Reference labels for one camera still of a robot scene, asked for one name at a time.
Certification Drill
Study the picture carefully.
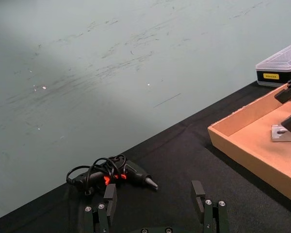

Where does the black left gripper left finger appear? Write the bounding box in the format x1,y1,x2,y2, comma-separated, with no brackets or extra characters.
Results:
84,183,118,233

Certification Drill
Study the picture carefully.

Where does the black table cloth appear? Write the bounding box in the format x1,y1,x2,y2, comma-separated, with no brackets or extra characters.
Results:
0,81,291,233

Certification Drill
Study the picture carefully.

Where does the black corded tool red switch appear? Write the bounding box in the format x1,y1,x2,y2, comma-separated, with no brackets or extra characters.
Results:
65,154,159,199

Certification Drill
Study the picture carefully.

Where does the shallow brown cardboard tray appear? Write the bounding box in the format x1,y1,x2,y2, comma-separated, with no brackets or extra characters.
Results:
207,82,291,207

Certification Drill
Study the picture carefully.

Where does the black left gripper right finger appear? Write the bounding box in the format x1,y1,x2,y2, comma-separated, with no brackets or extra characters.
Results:
191,180,230,233

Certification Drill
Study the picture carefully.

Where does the clear plastic case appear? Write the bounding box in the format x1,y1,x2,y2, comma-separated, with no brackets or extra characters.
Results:
255,42,291,88

